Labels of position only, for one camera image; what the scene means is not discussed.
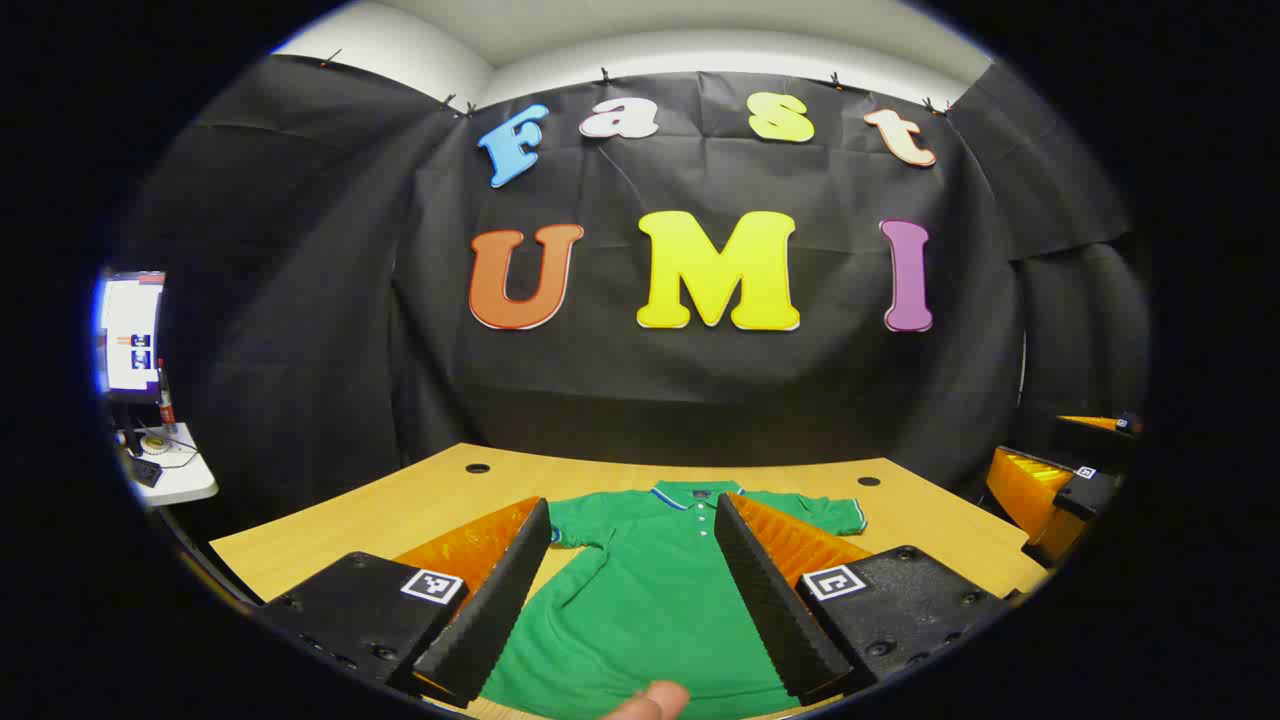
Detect green T-shirt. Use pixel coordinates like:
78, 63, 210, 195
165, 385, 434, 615
480, 480, 868, 720

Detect small white side table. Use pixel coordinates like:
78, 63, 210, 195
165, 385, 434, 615
115, 420, 219, 508

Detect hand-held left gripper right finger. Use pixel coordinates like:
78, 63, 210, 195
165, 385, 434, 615
713, 492, 1011, 706

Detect computer monitor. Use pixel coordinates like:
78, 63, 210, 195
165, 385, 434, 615
95, 270, 168, 401

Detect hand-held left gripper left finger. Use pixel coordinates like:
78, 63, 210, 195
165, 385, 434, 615
262, 497, 553, 709

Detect black backdrop cloth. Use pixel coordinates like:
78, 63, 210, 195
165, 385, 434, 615
105, 55, 1151, 546

